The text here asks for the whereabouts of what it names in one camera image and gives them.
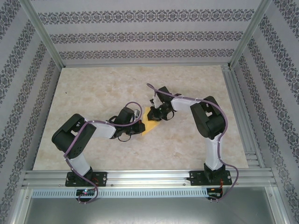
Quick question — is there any aluminium mounting rail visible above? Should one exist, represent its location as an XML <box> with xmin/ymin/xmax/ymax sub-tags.
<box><xmin>22</xmin><ymin>169</ymin><xmax>279</xmax><ymax>189</ymax></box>

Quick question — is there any circuit board with green light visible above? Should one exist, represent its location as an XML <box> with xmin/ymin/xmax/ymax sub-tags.
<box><xmin>76</xmin><ymin>189</ymin><xmax>97</xmax><ymax>196</ymax></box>

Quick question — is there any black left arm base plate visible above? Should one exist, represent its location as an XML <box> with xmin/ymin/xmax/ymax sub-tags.
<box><xmin>64</xmin><ymin>171</ymin><xmax>108</xmax><ymax>188</ymax></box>

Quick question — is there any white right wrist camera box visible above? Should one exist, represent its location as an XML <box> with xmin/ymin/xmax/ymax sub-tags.
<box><xmin>149</xmin><ymin>94</ymin><xmax>162</xmax><ymax>107</ymax></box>

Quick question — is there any yellow square paper sheet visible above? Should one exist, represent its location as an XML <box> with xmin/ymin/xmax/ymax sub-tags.
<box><xmin>141</xmin><ymin>105</ymin><xmax>161</xmax><ymax>137</ymax></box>

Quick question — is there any aluminium side rail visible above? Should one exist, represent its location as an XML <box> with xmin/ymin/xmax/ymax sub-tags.
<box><xmin>221</xmin><ymin>64</ymin><xmax>266</xmax><ymax>169</ymax></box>

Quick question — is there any aluminium frame post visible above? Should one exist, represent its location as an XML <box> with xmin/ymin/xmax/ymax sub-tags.
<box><xmin>20</xmin><ymin>0</ymin><xmax>65</xmax><ymax>69</ymax></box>
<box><xmin>228</xmin><ymin>0</ymin><xmax>273</xmax><ymax>70</ymax></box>

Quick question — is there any slotted grey cable duct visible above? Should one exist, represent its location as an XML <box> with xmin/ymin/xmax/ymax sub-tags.
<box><xmin>31</xmin><ymin>188</ymin><xmax>209</xmax><ymax>198</ymax></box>

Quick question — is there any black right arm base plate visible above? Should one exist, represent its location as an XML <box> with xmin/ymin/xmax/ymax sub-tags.
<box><xmin>189</xmin><ymin>170</ymin><xmax>233</xmax><ymax>187</ymax></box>

